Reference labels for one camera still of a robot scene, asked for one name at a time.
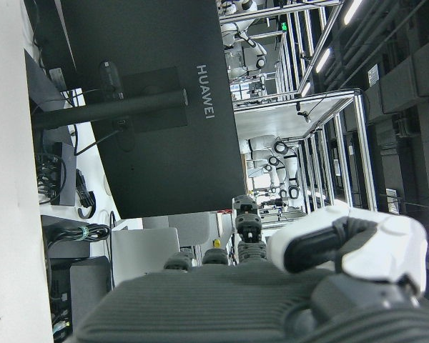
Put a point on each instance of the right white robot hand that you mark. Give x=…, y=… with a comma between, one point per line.
x=200, y=307

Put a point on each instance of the dark grey computer case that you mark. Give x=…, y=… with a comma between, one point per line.
x=89, y=286

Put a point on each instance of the white humanoid robot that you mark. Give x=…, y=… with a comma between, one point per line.
x=252, y=43
x=261, y=143

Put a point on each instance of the black hub box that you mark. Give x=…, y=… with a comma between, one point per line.
x=62, y=171

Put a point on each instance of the black monitor stand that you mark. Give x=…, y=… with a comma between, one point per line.
x=111, y=107

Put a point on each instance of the ceiling strip light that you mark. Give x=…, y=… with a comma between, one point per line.
x=305, y=86
x=352, y=12
x=322, y=60

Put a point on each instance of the black Huawei monitor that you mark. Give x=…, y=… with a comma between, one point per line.
x=146, y=35

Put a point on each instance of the aluminium frame cage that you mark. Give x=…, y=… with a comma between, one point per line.
x=365, y=153
x=321, y=37

